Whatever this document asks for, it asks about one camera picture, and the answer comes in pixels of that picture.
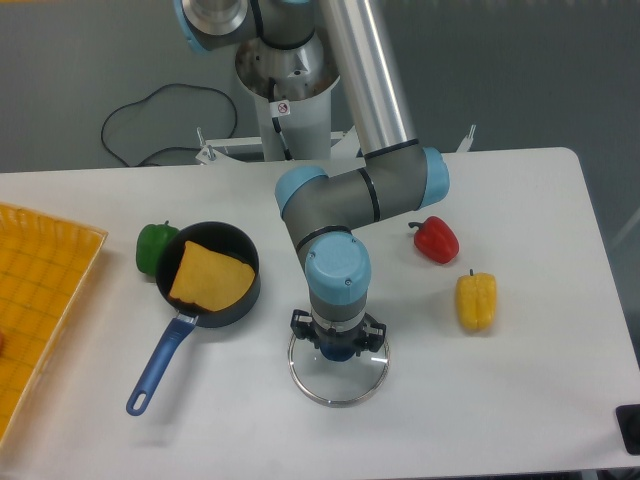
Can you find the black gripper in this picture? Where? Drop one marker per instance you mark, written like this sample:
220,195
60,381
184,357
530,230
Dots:
367,335

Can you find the glass pot lid blue knob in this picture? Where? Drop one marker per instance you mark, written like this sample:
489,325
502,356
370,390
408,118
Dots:
337,384

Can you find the black pot blue handle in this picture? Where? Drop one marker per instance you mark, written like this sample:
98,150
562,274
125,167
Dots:
215,236

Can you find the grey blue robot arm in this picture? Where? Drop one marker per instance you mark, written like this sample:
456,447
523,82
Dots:
321,211

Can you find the red bell pepper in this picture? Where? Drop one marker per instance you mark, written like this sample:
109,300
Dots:
435,239

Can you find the yellow bread slice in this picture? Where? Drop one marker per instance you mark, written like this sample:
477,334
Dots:
210,280

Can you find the yellow bell pepper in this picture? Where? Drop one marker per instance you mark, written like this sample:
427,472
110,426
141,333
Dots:
476,300

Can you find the green bell pepper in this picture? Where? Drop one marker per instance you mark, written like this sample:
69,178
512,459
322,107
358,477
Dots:
151,242

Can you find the yellow woven basket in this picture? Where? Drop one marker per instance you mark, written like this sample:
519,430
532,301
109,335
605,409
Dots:
45,261

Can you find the black object table corner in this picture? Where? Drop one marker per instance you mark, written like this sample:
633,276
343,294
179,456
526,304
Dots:
628,418

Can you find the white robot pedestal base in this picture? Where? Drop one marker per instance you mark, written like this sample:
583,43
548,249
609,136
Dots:
291,91

